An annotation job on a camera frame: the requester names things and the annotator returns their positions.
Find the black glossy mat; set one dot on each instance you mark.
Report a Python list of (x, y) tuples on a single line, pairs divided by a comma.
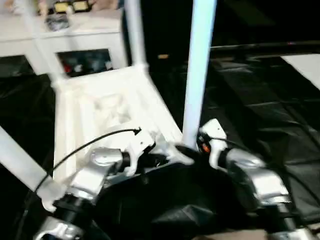
[(250, 100)]

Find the white plastic table leg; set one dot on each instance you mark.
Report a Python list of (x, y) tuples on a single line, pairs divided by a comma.
[(198, 62), (136, 37), (42, 50), (20, 155)]

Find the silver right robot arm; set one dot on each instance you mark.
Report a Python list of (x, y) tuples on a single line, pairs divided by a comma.
[(262, 180)]

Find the black framed plaque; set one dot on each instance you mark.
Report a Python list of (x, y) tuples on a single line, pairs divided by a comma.
[(80, 6)]

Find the white flat panel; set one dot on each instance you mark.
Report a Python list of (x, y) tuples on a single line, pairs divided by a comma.
[(305, 66)]

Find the red bottle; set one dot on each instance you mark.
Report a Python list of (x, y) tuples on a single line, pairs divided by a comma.
[(67, 68)]

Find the white sideboard cabinet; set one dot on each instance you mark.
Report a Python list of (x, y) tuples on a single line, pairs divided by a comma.
[(87, 40)]

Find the bag of black parts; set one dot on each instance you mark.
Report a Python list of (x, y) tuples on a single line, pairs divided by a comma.
[(57, 23)]

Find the small white jar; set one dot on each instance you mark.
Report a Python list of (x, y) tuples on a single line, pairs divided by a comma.
[(109, 65), (78, 68)]

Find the small white figurine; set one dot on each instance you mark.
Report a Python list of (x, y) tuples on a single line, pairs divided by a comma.
[(43, 7)]

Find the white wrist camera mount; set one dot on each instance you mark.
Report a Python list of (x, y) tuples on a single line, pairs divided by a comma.
[(136, 147), (215, 130)]

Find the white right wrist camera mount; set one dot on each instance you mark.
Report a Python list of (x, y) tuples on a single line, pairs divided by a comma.
[(215, 130)]

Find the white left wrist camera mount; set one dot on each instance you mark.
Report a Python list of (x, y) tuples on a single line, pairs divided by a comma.
[(136, 147)]

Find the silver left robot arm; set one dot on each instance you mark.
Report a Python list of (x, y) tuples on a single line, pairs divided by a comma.
[(92, 172)]

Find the long black bar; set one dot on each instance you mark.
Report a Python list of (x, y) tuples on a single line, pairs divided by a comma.
[(262, 47)]

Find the beige plush toy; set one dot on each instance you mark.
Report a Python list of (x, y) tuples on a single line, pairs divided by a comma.
[(107, 4)]

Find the white plastic table top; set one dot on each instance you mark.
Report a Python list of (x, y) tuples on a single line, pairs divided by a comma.
[(87, 100)]

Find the small yellow label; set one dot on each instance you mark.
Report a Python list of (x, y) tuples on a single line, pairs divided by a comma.
[(163, 56)]

